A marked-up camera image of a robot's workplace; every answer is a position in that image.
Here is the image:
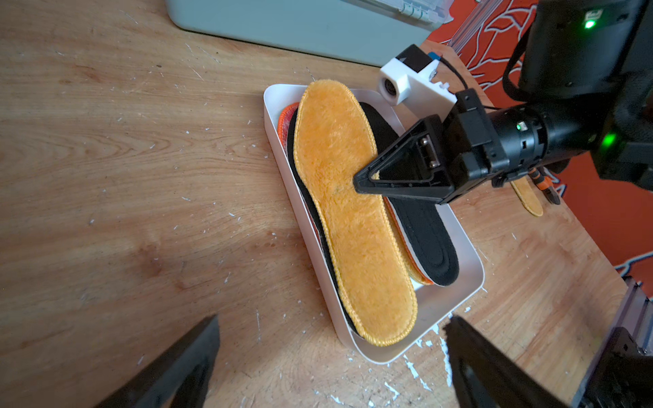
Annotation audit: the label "grey lidded storage bin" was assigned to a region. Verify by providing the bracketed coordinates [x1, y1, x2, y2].
[165, 0, 452, 66]

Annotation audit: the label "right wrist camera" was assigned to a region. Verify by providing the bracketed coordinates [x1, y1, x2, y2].
[379, 44, 457, 121]

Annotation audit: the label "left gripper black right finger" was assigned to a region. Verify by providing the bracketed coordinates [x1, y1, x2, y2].
[444, 316, 566, 407]

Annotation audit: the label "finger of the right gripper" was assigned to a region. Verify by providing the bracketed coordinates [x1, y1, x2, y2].
[353, 115, 454, 203]

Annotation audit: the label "white storage tray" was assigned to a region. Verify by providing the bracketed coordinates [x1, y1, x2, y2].
[263, 84, 485, 365]

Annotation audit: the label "yellow insole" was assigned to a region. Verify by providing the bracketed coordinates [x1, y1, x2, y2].
[510, 177, 543, 218]
[292, 80, 418, 347]

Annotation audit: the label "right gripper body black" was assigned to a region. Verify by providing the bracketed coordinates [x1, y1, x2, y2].
[443, 89, 510, 189]

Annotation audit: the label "orange handled pliers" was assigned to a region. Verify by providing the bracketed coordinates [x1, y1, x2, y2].
[528, 167, 561, 205]

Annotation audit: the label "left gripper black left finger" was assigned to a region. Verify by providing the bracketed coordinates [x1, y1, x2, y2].
[98, 314, 220, 407]

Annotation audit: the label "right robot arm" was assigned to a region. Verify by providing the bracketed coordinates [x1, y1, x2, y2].
[353, 1, 652, 204]

